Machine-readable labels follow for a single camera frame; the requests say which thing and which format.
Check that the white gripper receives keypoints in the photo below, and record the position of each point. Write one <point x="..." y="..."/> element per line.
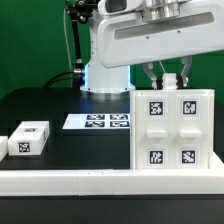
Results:
<point x="142" y="31"/>

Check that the white cabinet body box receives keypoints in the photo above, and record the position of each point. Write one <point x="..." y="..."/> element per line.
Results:
<point x="171" y="127"/>

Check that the white cabinet top block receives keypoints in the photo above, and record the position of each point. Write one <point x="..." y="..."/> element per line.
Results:
<point x="29" y="138"/>

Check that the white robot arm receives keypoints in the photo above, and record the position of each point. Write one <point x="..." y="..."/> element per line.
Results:
<point x="133" y="32"/>

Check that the white base tag plate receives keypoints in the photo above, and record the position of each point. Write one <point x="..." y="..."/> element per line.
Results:
<point x="97" y="121"/>

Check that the white L-shaped obstacle fence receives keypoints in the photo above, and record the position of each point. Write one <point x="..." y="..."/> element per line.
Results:
<point x="91" y="166"/>

